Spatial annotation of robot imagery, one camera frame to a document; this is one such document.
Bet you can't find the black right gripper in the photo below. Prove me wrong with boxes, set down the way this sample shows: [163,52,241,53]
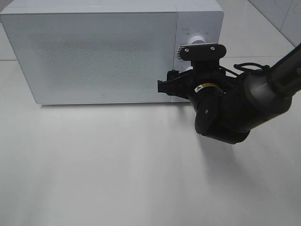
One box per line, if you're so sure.
[158,68,232,111]

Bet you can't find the white microwave door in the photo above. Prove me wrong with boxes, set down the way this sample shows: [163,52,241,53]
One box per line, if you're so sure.
[1,13,176,105]

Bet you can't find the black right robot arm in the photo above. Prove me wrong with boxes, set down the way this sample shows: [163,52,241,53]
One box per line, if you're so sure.
[158,43,301,144]

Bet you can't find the black camera cable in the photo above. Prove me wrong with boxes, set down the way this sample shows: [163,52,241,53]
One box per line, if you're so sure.
[221,62,271,80]

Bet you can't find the white microwave oven body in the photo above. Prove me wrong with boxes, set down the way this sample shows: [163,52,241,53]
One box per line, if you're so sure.
[0,0,224,102]

